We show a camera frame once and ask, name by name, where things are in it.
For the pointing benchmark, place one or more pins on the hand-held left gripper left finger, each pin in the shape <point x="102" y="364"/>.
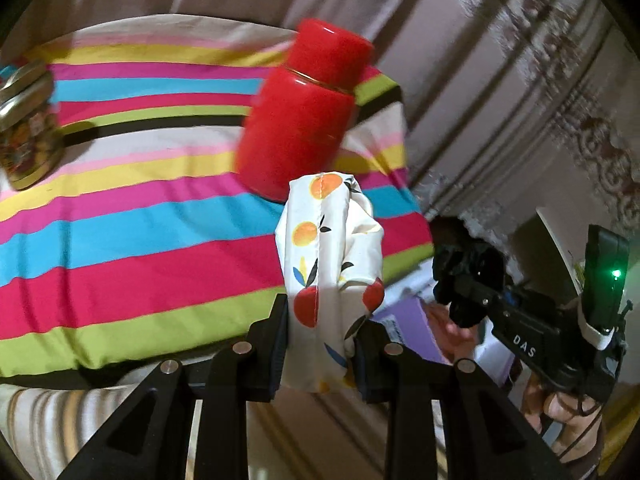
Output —
<point x="272" y="360"/>

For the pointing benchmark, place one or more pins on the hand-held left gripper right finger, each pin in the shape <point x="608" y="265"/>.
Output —
<point x="367" y="365"/>

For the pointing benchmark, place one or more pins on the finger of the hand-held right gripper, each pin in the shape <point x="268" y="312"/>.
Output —
<point x="470" y="305"/>

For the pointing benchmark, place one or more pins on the black scrunchie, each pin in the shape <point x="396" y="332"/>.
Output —
<point x="460" y="260"/>

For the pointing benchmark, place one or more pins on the purple box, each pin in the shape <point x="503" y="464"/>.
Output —
<point x="410" y="330"/>

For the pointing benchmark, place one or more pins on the white fruit print cloth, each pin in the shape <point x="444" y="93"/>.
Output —
<point x="320" y="260"/>

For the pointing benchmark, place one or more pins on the person's right hand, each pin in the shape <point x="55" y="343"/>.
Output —
<point x="565" y="410"/>

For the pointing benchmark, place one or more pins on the white curved panel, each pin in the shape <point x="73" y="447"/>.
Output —
<point x="545" y="250"/>

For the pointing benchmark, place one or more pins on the colourful striped blanket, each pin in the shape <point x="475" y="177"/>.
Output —
<point x="150" y="240"/>

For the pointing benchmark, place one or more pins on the beige striped cushion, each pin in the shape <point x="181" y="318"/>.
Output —
<point x="50" y="410"/>

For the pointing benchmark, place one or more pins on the red canister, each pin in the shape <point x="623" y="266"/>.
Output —
<point x="295" y="125"/>

